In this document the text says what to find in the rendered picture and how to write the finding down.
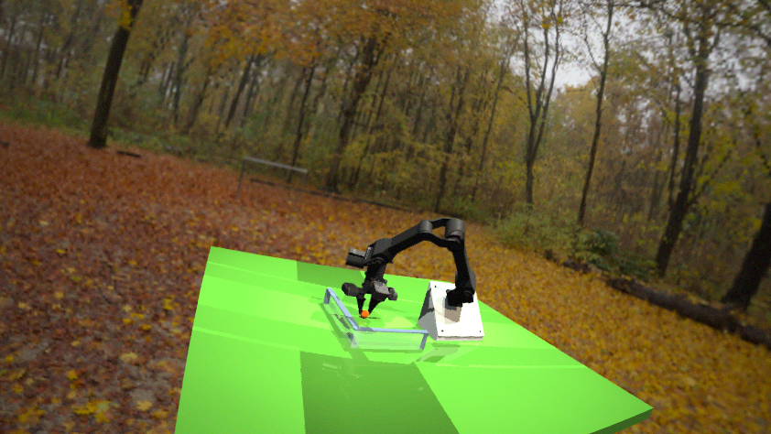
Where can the light blue wall top trim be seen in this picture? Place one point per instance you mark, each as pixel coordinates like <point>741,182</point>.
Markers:
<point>356,327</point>

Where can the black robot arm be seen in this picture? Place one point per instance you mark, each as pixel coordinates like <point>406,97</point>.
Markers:
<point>383,251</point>

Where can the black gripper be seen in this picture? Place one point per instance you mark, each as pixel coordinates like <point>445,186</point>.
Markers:
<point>352,290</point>

